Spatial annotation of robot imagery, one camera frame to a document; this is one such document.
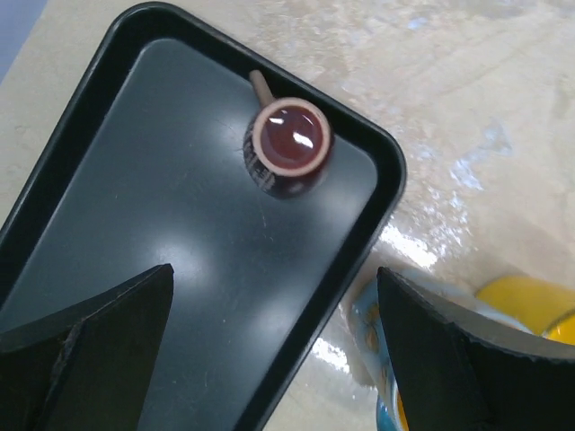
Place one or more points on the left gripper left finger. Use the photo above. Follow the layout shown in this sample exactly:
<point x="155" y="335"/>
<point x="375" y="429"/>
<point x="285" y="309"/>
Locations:
<point x="89" y="366"/>

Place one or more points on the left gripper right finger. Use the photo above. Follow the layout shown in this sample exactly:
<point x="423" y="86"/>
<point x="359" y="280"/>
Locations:
<point x="459" y="370"/>

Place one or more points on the yellow mug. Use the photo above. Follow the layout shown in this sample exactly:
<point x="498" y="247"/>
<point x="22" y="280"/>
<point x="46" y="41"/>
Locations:
<point x="546" y="308"/>

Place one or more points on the dark maroon mug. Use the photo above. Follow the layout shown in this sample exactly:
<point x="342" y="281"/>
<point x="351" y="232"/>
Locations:
<point x="287" y="145"/>

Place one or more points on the teal rimmed mug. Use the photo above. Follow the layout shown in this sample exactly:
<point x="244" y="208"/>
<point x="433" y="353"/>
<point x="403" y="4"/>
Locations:
<point x="367" y="329"/>

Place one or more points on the black plastic tray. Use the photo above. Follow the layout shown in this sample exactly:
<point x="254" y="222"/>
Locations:
<point x="146" y="167"/>

